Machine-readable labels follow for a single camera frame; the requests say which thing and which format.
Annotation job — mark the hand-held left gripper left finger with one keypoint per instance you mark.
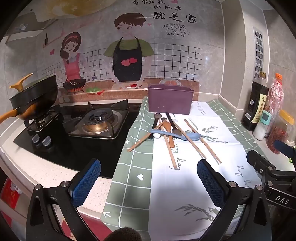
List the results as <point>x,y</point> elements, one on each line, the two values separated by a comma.
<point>86,183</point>

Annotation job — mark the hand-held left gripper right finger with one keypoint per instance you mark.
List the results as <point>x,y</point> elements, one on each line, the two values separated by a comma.
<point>210,183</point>

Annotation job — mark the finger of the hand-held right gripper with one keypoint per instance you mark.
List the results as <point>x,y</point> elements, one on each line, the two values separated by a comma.
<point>285,148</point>
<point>260,160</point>

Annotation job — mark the wooden chopstick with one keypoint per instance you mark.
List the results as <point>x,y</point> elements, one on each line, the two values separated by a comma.
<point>196,148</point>
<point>208,146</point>
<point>144,141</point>
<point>170,153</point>

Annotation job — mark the blue rice spoon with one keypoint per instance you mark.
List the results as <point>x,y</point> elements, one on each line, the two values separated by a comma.
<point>189,137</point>

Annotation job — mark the wide brown wooden spoon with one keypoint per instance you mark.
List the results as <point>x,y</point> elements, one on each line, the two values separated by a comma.
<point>170,136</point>

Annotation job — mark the dark slim spoon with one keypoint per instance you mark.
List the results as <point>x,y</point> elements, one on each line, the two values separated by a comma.
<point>172,124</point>

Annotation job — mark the small brown wooden spoon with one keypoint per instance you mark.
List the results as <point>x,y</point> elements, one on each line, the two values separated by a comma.
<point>163,120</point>

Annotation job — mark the dark spoon with white ball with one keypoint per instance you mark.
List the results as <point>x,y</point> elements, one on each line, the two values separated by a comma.
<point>155,122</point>

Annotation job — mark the purple utensil holder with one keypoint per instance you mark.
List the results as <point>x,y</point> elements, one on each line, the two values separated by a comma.
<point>170,99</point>

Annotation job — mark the yellow lid chili jar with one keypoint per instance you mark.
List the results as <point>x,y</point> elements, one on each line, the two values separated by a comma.
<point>281,134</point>

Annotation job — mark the green and white checked tablecloth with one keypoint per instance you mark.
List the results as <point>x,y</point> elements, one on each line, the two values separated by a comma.
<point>185,185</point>

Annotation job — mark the white shaker with teal cap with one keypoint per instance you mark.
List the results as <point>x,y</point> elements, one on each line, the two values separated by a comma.
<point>261,127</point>

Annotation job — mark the black gas stove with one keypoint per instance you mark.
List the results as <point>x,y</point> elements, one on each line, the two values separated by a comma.
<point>69,153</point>

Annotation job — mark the dark soy sauce bottle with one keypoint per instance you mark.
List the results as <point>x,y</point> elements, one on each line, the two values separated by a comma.
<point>253,104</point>

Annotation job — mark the orange cap chili bottle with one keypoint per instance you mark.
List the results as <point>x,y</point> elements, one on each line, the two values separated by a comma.
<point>276,92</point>

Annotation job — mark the grey stove knob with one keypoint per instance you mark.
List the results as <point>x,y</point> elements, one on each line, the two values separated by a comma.
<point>36,139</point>
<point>47,141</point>

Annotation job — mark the red printed packet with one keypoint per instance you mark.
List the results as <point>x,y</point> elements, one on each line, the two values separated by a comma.
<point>9,194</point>

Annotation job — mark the grey range hood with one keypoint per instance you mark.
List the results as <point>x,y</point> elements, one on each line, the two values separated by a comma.
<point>30,25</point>

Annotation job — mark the white wall vent grille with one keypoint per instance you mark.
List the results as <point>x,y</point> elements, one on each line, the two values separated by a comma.
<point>258,53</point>

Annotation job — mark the cartoon couple wall poster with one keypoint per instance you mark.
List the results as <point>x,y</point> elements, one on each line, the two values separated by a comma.
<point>180,58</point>

